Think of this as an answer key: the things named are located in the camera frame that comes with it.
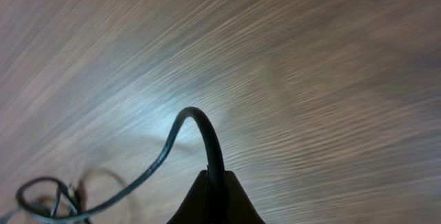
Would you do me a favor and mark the thick black HDMI cable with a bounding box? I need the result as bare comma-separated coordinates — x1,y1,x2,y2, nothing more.
0,106,227,224

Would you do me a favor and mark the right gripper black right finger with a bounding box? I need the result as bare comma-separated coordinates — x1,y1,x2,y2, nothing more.
225,171,265,224

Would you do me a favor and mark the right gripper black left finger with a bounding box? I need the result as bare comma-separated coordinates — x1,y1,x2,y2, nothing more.
167,170,210,224

